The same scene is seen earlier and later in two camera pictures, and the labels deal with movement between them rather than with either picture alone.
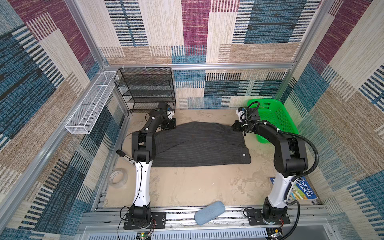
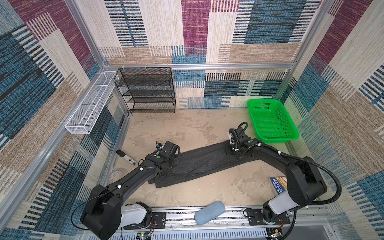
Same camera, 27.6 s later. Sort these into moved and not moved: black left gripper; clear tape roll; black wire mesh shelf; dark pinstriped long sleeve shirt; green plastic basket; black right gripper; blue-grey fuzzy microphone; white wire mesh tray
Moved: black right gripper; dark pinstriped long sleeve shirt; black left gripper
Not moved: clear tape roll; black wire mesh shelf; green plastic basket; white wire mesh tray; blue-grey fuzzy microphone
